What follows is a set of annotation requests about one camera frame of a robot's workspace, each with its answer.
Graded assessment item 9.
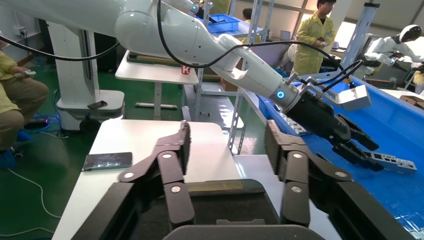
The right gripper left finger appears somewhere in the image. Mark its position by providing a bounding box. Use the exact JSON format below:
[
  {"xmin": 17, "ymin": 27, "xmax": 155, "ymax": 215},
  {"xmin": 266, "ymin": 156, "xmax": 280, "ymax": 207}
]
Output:
[{"xmin": 71, "ymin": 119, "xmax": 196, "ymax": 240}]

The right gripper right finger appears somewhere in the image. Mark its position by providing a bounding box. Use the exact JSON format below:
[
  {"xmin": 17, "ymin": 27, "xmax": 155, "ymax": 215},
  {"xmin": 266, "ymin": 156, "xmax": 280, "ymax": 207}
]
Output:
[{"xmin": 264, "ymin": 119, "xmax": 418, "ymax": 240}]

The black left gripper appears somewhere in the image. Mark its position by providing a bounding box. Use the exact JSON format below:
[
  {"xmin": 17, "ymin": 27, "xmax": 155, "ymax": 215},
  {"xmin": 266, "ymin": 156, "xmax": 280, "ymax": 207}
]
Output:
[{"xmin": 284, "ymin": 91, "xmax": 385, "ymax": 172}]

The silver perforated metal part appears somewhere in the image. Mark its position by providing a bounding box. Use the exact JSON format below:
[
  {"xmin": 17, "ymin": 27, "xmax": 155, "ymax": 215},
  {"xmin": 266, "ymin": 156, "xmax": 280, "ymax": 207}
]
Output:
[{"xmin": 362, "ymin": 150, "xmax": 418, "ymax": 175}]

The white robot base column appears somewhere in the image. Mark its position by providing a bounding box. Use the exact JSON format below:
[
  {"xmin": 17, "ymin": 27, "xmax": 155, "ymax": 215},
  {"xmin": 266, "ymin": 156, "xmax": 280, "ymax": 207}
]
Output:
[{"xmin": 46, "ymin": 19, "xmax": 126, "ymax": 133}]

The black container with green rim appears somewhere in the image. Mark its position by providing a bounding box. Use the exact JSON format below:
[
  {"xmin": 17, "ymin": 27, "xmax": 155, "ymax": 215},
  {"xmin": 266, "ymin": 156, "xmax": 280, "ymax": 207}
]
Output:
[
  {"xmin": 132, "ymin": 178, "xmax": 284, "ymax": 229},
  {"xmin": 127, "ymin": 51, "xmax": 185, "ymax": 68}
]

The blue plastic bin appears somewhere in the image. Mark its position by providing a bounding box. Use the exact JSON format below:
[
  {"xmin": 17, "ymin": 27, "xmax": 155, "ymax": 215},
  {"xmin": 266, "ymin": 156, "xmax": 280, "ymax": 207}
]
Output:
[
  {"xmin": 198, "ymin": 13, "xmax": 241, "ymax": 34},
  {"xmin": 256, "ymin": 74, "xmax": 424, "ymax": 240}
]

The black smartphone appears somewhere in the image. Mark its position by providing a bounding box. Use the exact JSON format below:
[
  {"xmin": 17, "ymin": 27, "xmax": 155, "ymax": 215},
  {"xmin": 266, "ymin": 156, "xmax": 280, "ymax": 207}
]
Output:
[{"xmin": 82, "ymin": 151, "xmax": 134, "ymax": 172}]

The brown cardboard box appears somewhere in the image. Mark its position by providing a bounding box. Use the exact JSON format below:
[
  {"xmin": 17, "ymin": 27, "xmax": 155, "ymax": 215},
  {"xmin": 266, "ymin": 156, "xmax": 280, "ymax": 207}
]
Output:
[
  {"xmin": 220, "ymin": 77, "xmax": 239, "ymax": 93},
  {"xmin": 399, "ymin": 95, "xmax": 424, "ymax": 110}
]

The grey metal rack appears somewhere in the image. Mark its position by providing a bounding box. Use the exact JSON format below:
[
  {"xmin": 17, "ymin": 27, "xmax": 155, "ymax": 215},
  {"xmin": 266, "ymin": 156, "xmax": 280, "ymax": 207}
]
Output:
[{"xmin": 181, "ymin": 0, "xmax": 266, "ymax": 132}]

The white desk with red sticker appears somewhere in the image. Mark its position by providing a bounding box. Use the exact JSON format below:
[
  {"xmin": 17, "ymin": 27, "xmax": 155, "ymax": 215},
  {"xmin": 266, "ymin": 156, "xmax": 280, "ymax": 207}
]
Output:
[{"xmin": 114, "ymin": 49, "xmax": 200, "ymax": 121}]

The white humanoid robot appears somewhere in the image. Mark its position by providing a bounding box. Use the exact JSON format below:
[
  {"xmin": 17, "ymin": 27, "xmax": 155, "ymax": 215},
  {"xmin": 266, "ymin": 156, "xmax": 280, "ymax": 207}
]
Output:
[{"xmin": 362, "ymin": 24, "xmax": 424, "ymax": 72}]

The person in yellow coat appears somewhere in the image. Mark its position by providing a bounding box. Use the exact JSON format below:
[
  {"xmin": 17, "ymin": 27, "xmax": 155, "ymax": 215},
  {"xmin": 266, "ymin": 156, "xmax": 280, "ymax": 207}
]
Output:
[{"xmin": 293, "ymin": 0, "xmax": 336, "ymax": 76}]

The dark-haired person in yellow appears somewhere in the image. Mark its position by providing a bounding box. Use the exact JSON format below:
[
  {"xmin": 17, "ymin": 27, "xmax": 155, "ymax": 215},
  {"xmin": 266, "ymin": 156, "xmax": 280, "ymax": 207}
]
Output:
[{"xmin": 240, "ymin": 8, "xmax": 264, "ymax": 46}]

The seated person in yellow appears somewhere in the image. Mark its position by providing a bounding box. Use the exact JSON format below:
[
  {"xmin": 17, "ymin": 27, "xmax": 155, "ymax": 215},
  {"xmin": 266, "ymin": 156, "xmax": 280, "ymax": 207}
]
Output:
[{"xmin": 0, "ymin": 31, "xmax": 51, "ymax": 170}]

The white handheld controller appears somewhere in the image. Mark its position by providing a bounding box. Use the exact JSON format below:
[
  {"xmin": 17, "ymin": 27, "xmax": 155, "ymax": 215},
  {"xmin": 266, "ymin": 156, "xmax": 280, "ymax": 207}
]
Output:
[{"xmin": 13, "ymin": 69, "xmax": 37, "ymax": 79}]

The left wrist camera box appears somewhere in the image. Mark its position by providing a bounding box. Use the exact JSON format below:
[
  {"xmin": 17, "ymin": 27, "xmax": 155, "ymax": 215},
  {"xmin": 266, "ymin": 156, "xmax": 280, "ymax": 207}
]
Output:
[{"xmin": 337, "ymin": 84, "xmax": 373, "ymax": 113}]

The black hanging cable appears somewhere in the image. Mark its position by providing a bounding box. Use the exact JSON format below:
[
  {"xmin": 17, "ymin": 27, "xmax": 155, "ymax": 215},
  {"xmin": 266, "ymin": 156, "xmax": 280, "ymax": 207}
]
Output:
[{"xmin": 0, "ymin": 34, "xmax": 121, "ymax": 63}]

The black camera cable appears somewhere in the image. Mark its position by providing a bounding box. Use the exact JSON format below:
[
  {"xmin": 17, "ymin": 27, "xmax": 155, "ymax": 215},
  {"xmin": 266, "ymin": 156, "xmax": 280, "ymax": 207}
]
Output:
[{"xmin": 156, "ymin": 0, "xmax": 365, "ymax": 94}]

